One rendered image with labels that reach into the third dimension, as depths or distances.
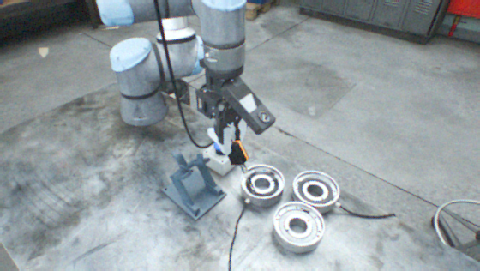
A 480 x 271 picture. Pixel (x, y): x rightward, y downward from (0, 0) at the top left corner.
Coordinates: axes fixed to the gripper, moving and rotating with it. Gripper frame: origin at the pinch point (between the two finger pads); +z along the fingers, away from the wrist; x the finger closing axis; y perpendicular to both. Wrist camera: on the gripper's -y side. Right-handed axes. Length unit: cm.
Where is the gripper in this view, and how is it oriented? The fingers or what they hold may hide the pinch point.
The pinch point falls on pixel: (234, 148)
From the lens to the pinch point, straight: 67.4
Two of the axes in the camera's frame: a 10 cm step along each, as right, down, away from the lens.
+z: 0.0, 7.6, 6.5
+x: -6.8, 4.8, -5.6
